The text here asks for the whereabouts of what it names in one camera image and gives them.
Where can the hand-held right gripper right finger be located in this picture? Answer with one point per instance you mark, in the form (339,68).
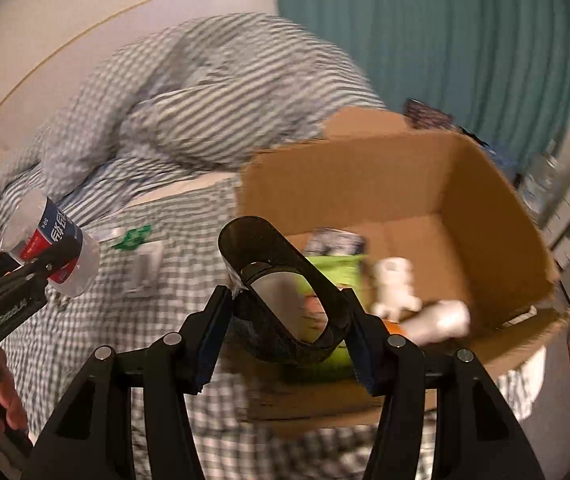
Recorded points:
(362,345)

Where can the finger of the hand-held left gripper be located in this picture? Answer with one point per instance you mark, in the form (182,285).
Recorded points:
(30,270)

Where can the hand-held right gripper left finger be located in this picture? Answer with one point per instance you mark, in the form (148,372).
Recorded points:
(212,330)

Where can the orange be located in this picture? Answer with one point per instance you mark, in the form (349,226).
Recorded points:
(395,329)

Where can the clear plastic water bottle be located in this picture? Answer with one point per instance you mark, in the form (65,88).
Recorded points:
(62,230)

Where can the white toy figure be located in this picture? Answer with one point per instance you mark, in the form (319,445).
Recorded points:
(395,285)

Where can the green snack packet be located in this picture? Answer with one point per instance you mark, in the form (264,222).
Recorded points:
(337,270)

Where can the white tape roll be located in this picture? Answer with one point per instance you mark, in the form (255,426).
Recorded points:
(440,320)

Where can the green and white wrapper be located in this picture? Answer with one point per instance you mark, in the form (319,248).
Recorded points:
(145,270)

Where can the white tissue pack navy border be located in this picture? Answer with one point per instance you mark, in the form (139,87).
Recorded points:
(337,242)

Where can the small green packet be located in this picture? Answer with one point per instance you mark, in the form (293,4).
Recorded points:
(132,237)

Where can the dark smoky plastic holder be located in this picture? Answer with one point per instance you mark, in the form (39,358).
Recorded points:
(285,245)

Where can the cardboard box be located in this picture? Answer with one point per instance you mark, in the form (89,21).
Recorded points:
(355,185)

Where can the grey checked bed sheet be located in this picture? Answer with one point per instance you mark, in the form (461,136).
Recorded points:
(165,280)

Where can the grey checked duvet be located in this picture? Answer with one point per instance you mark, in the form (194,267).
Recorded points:
(190,110)

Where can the dark patterned cloth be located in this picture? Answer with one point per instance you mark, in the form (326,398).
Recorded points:
(427,112)

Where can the teal curtain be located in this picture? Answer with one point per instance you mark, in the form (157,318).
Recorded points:
(415,35)

